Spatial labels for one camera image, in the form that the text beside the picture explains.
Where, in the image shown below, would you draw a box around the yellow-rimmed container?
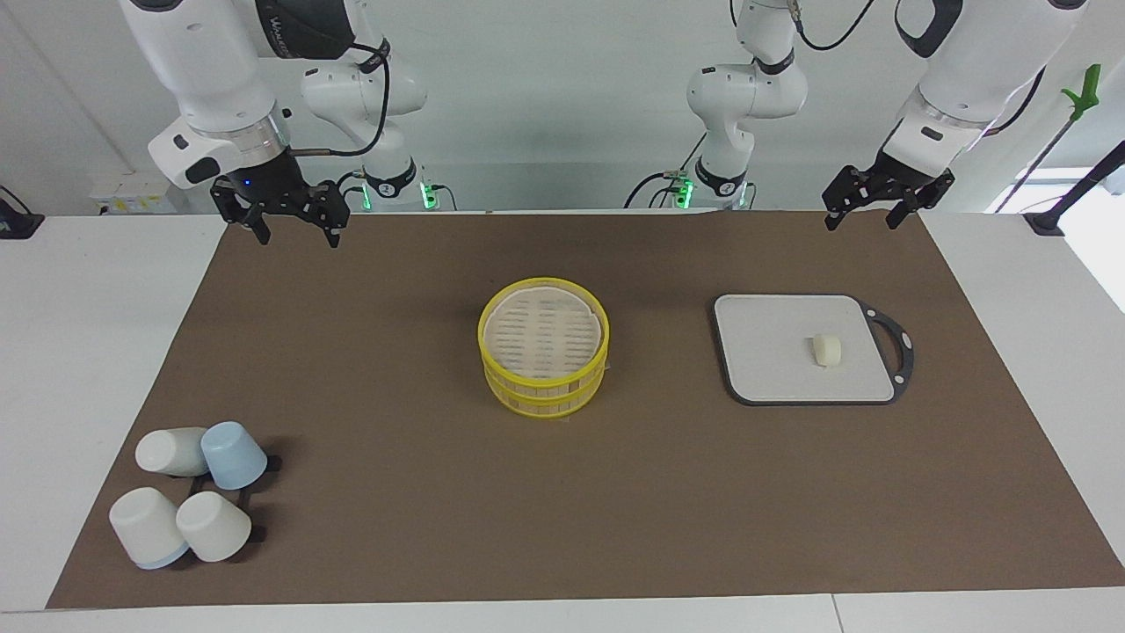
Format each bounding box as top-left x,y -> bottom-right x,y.
478,277 -> 611,393

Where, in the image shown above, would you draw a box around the yellow steamer basket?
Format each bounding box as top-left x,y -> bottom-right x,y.
483,367 -> 608,420

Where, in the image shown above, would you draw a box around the white cutting board grey rim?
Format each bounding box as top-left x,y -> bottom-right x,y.
710,294 -> 915,407

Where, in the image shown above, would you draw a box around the black stand pole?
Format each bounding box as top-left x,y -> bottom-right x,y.
1024,141 -> 1125,236

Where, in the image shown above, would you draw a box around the brown table mat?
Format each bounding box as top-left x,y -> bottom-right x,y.
46,209 -> 1125,609

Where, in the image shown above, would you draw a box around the green clamp on rod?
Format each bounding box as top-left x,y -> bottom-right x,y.
993,63 -> 1102,212

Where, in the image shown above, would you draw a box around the light blue cup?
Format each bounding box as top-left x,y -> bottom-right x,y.
200,421 -> 268,491

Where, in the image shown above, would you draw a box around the white bottle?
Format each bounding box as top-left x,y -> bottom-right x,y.
134,427 -> 210,477

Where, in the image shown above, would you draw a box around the black device on table edge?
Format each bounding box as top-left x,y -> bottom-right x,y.
0,185 -> 45,240

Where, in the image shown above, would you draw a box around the plain white cup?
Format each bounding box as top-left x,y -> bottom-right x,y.
175,491 -> 253,564

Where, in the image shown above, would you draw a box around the black cup rack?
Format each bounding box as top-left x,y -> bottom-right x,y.
180,453 -> 282,550

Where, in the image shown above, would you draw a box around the white cup with blue rim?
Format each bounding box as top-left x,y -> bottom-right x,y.
108,487 -> 190,571

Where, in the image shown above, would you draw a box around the white wall power outlet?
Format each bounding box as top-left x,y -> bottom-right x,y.
88,174 -> 177,216

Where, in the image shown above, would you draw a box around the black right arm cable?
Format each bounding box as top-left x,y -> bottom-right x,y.
288,35 -> 394,159

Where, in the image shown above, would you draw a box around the black base cables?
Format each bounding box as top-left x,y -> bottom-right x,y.
624,132 -> 708,209

